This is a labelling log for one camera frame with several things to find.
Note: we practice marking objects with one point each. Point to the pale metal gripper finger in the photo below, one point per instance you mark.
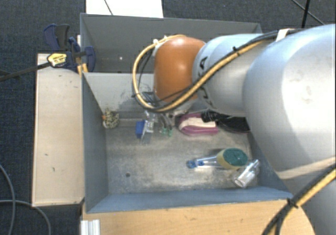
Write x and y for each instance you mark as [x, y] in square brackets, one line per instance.
[149, 116]
[150, 127]

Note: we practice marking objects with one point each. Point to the blue block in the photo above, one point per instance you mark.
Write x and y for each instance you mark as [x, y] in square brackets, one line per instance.
[140, 129]

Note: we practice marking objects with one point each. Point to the spotted toy animal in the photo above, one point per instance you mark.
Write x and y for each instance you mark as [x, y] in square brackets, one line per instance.
[110, 119]

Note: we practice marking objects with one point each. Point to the purple and white cloth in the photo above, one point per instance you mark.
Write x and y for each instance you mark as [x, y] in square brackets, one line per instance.
[195, 126]

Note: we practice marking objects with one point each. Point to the grey metal bin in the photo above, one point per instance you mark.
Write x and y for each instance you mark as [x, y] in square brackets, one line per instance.
[168, 176]

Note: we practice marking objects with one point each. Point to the black cloth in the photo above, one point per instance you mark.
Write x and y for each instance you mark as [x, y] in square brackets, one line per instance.
[233, 123]

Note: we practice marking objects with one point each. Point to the yellow and green sponge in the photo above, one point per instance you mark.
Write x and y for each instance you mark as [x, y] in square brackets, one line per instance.
[233, 158]

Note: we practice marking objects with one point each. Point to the pale wood board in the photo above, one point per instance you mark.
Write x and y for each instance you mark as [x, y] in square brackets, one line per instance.
[59, 137]

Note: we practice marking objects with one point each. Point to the clear glass jar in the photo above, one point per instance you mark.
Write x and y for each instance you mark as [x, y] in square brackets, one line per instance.
[246, 175]

